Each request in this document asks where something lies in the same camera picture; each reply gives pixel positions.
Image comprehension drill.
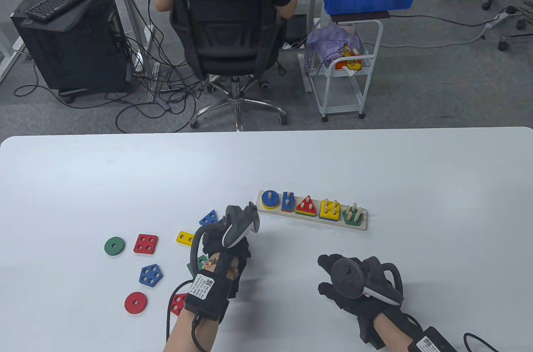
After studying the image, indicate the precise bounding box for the person's left hand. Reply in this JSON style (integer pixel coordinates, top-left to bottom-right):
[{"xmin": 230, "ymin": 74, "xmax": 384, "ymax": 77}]
[{"xmin": 196, "ymin": 217, "xmax": 253, "ymax": 298}]

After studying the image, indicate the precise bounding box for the person's right hand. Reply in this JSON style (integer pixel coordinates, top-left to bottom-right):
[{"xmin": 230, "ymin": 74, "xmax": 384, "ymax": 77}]
[{"xmin": 317, "ymin": 254, "xmax": 417, "ymax": 348}]

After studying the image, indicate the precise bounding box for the green square block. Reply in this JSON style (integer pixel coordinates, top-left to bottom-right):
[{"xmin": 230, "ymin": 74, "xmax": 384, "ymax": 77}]
[{"xmin": 187, "ymin": 255, "xmax": 209, "ymax": 278}]

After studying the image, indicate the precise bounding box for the red pentagon block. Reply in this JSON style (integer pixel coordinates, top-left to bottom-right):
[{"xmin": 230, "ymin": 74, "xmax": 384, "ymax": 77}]
[{"xmin": 170, "ymin": 293, "xmax": 188, "ymax": 317}]

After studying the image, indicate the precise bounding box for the green pentagon block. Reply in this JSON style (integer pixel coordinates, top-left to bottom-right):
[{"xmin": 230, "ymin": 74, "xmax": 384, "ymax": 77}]
[{"xmin": 342, "ymin": 208, "xmax": 364, "ymax": 227}]

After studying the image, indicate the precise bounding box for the blue pentagon block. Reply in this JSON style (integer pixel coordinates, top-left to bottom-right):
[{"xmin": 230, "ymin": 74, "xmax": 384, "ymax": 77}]
[{"xmin": 139, "ymin": 264, "xmax": 163, "ymax": 288}]

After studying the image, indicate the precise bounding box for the red square block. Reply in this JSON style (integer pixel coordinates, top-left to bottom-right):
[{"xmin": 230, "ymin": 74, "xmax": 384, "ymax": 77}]
[{"xmin": 133, "ymin": 234, "xmax": 159, "ymax": 255}]

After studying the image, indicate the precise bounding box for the wooden post board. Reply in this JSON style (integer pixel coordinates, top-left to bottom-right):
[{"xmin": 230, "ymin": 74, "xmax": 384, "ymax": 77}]
[{"xmin": 255, "ymin": 190, "xmax": 369, "ymax": 231}]

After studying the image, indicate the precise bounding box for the yellow square block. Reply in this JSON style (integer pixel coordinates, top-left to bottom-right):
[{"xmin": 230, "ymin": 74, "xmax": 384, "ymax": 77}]
[{"xmin": 320, "ymin": 200, "xmax": 341, "ymax": 218}]

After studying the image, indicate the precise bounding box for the red ring block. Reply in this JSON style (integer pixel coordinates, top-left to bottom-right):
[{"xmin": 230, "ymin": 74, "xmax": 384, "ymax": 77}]
[{"xmin": 124, "ymin": 292, "xmax": 147, "ymax": 315}]

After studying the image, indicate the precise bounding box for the green ring block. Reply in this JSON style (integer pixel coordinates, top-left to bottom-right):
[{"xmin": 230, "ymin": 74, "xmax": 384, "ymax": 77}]
[{"xmin": 104, "ymin": 237, "xmax": 125, "ymax": 257}]

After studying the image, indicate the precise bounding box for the person's right forearm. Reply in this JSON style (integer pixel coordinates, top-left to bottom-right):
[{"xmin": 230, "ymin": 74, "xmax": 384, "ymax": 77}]
[{"xmin": 377, "ymin": 315, "xmax": 458, "ymax": 352}]

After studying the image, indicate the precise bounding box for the person's left forearm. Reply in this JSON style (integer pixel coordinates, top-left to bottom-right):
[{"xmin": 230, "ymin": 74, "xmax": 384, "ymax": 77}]
[{"xmin": 162, "ymin": 302, "xmax": 219, "ymax": 352}]

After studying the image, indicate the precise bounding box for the black white hand controller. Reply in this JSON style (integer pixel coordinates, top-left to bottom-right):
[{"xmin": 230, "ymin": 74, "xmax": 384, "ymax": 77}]
[
  {"xmin": 189, "ymin": 201, "xmax": 261, "ymax": 274},
  {"xmin": 331, "ymin": 259, "xmax": 404, "ymax": 307}
]

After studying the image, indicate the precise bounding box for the white rolling cart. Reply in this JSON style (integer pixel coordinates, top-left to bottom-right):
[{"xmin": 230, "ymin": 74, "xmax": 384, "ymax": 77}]
[{"xmin": 299, "ymin": 17, "xmax": 384, "ymax": 122}]

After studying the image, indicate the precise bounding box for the orange plush toy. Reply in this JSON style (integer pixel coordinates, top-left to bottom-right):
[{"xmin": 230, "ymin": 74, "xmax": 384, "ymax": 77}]
[{"xmin": 334, "ymin": 46, "xmax": 363, "ymax": 74}]

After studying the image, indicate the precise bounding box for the black mesh office chair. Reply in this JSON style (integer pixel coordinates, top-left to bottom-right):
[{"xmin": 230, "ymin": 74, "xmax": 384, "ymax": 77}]
[{"xmin": 159, "ymin": 0, "xmax": 289, "ymax": 132}]

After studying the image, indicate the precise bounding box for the black computer tower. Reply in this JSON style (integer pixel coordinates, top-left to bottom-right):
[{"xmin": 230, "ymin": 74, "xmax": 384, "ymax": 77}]
[{"xmin": 10, "ymin": 0, "xmax": 134, "ymax": 97}]

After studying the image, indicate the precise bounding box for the black chair base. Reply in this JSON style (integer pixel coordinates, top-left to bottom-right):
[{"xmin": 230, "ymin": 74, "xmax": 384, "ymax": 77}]
[{"xmin": 498, "ymin": 5, "xmax": 533, "ymax": 52}]

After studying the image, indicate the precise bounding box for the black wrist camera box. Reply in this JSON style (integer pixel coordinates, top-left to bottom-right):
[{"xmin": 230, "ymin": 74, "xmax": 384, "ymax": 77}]
[
  {"xmin": 184, "ymin": 268, "xmax": 231, "ymax": 322},
  {"xmin": 407, "ymin": 326, "xmax": 458, "ymax": 352}
]

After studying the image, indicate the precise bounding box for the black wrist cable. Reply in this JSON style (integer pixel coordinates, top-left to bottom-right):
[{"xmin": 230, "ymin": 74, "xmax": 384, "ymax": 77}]
[
  {"xmin": 166, "ymin": 279, "xmax": 209, "ymax": 352},
  {"xmin": 462, "ymin": 332, "xmax": 500, "ymax": 352}
]

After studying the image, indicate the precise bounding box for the tangle of black cables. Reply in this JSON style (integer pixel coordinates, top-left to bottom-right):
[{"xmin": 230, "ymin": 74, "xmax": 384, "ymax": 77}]
[{"xmin": 15, "ymin": 0, "xmax": 209, "ymax": 134}]

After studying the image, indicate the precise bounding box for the purple drawstring bag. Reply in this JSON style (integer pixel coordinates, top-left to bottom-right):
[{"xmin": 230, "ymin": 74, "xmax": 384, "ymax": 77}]
[{"xmin": 306, "ymin": 23, "xmax": 361, "ymax": 77}]

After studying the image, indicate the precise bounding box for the white desk frame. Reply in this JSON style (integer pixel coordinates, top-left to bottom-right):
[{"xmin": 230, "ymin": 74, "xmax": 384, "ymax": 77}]
[
  {"xmin": 102, "ymin": 0, "xmax": 158, "ymax": 104},
  {"xmin": 0, "ymin": 27, "xmax": 26, "ymax": 83}
]

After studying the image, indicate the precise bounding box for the white floor cable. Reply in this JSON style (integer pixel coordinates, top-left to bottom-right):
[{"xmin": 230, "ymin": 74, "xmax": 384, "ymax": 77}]
[{"xmin": 373, "ymin": 21, "xmax": 500, "ymax": 50}]

